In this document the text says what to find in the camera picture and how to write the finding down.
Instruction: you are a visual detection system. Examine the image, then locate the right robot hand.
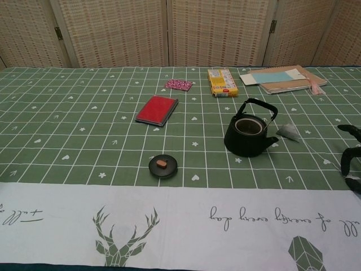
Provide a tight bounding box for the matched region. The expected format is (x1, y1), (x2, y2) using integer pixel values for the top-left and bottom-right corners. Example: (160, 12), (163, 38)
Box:
(337, 124), (361, 196)

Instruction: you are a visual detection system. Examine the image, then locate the pyramid tea bag with string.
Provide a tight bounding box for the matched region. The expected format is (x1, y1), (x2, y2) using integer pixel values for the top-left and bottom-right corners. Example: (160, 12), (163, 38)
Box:
(275, 123), (356, 181)

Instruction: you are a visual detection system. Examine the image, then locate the black cast iron teapot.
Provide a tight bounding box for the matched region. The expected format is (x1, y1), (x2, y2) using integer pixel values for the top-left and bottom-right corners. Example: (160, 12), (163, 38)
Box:
(224, 98), (280, 158)

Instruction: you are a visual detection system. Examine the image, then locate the black teapot lid wooden knob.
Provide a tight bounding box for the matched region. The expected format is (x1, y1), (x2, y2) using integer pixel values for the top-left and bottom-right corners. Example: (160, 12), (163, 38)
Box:
(148, 154), (179, 178)

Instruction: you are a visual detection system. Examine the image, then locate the pink tassel bookmark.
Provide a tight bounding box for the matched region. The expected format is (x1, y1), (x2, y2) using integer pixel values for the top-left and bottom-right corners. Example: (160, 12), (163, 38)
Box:
(306, 72), (320, 95)

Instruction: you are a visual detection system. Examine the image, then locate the kraft spiral notebook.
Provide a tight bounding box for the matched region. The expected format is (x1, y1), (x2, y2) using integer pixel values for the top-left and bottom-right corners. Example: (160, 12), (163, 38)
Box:
(259, 65), (328, 95)

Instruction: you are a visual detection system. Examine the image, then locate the yellow cardboard box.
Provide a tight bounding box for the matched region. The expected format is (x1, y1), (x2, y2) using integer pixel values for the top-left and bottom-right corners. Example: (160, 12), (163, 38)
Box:
(208, 68), (239, 98)

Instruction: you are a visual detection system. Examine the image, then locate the pink patterned pouch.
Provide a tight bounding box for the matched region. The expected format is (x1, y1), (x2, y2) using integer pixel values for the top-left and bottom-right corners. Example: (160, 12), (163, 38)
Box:
(165, 78), (193, 92)

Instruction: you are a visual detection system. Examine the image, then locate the red flat case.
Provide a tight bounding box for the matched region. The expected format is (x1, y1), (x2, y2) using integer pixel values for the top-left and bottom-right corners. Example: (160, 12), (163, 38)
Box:
(135, 95), (179, 128)

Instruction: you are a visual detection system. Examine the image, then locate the woven folding screen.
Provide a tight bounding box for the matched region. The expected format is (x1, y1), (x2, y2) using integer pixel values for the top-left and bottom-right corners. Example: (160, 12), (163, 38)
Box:
(0, 0), (361, 70)

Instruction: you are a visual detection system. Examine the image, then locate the green grid tablecloth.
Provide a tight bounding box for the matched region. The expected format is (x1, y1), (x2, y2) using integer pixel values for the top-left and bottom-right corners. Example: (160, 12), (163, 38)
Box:
(0, 66), (361, 271)

